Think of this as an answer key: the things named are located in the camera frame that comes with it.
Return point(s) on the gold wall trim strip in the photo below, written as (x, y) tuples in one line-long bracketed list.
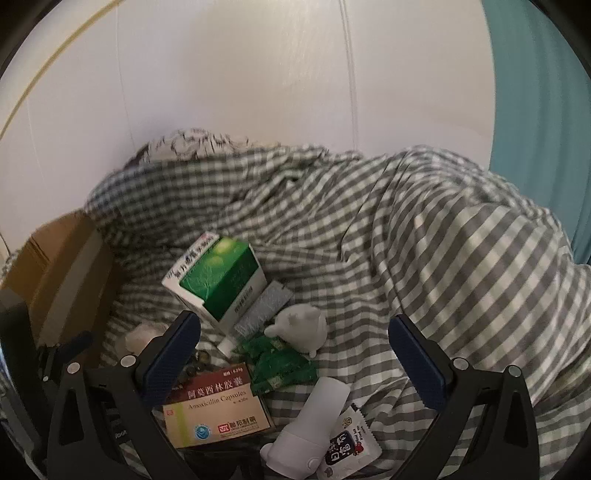
[(62, 56)]

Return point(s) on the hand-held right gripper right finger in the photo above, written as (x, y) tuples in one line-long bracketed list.
[(418, 364)]

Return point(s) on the brown yellow medicine box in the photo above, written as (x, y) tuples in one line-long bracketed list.
[(217, 401)]

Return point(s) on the white eared figurine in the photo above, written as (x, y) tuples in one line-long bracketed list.
[(300, 330)]

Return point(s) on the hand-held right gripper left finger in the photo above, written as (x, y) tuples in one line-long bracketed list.
[(175, 355)]

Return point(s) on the crumpled white tissue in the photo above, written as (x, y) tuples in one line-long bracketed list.
[(143, 337)]

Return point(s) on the grey white checked blanket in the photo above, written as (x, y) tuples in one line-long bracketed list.
[(415, 230)]

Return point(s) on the green sachet bag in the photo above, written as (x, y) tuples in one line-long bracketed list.
[(281, 369)]

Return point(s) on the white snack packet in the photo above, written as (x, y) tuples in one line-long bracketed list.
[(351, 443)]

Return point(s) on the white ointment tube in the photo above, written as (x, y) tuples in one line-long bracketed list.
[(265, 304)]

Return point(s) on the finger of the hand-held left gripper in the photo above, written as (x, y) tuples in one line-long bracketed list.
[(74, 346)]

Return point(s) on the teal curtain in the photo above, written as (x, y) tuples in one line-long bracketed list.
[(545, 138)]

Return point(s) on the green white medicine box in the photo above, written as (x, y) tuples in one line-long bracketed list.
[(221, 277)]

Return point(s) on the brown cardboard box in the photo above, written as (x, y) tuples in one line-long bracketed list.
[(60, 277)]

